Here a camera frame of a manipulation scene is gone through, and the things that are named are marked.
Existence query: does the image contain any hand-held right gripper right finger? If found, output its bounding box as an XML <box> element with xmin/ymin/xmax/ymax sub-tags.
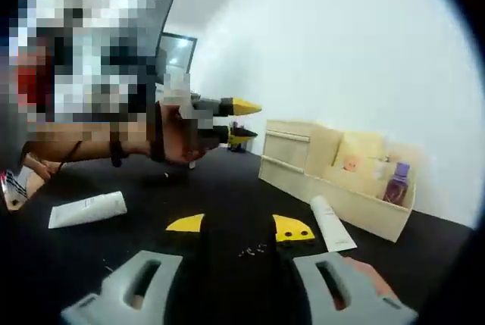
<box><xmin>264</xmin><ymin>214</ymin><xmax>420</xmax><ymax>325</ymax></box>

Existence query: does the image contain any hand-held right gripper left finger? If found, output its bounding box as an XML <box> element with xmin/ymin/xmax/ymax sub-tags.
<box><xmin>60</xmin><ymin>212</ymin><xmax>217</xmax><ymax>325</ymax></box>

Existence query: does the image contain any cream plastic drawer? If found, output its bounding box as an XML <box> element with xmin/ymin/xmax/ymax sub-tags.
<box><xmin>259</xmin><ymin>156</ymin><xmax>308</xmax><ymax>193</ymax></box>
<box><xmin>264</xmin><ymin>130</ymin><xmax>311</xmax><ymax>167</ymax></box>

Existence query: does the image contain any white cosmetic tube bottle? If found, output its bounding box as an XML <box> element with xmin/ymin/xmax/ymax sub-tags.
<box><xmin>48</xmin><ymin>190</ymin><xmax>128</xmax><ymax>230</ymax></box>
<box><xmin>309</xmin><ymin>194</ymin><xmax>358</xmax><ymax>253</ymax></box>

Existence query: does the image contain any cream desktop drawer organizer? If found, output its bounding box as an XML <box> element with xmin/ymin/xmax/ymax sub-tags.
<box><xmin>258</xmin><ymin>119</ymin><xmax>417</xmax><ymax>243</ymax></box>

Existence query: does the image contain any purple cosmetic bottle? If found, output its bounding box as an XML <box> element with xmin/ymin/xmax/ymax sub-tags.
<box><xmin>382</xmin><ymin>161</ymin><xmax>412</xmax><ymax>204</ymax></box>

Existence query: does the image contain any person's right hand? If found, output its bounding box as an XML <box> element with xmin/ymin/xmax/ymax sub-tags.
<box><xmin>343</xmin><ymin>256</ymin><xmax>399</xmax><ymax>302</ymax></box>

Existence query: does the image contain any person's left hand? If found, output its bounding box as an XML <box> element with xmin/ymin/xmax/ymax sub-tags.
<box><xmin>155</xmin><ymin>103</ymin><xmax>213</xmax><ymax>165</ymax></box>

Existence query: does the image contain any black table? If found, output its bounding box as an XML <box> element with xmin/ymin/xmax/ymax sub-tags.
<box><xmin>7</xmin><ymin>142</ymin><xmax>474</xmax><ymax>325</ymax></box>

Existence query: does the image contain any black wristband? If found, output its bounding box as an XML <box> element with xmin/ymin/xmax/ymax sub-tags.
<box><xmin>109</xmin><ymin>139</ymin><xmax>129</xmax><ymax>169</ymax></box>

